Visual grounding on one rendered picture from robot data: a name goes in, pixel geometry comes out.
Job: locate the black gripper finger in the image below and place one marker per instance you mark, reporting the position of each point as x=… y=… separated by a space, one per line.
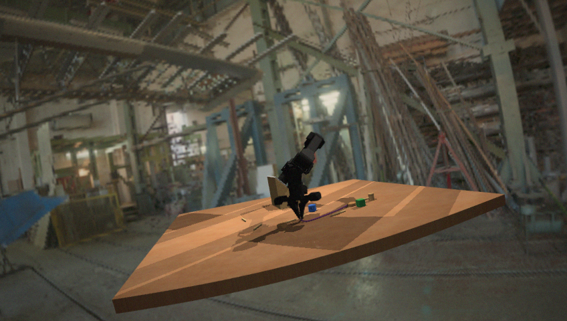
x=302 y=208
x=295 y=208

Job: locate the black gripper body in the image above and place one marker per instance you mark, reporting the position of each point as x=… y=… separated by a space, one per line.
x=296 y=194

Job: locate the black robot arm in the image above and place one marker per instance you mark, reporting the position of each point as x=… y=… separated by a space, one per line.
x=303 y=161

